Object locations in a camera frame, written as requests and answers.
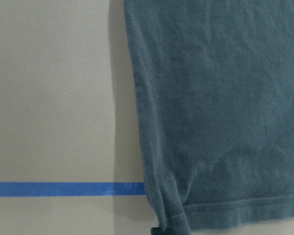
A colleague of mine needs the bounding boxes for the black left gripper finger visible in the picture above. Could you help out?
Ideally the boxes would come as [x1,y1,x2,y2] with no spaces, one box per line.
[150,227,162,235]

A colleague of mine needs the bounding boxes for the black graphic t-shirt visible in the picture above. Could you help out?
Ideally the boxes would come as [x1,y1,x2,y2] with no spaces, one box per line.
[123,0,294,235]

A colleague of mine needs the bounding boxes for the brown table mat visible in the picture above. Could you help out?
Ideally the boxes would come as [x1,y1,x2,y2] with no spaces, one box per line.
[0,0,294,235]

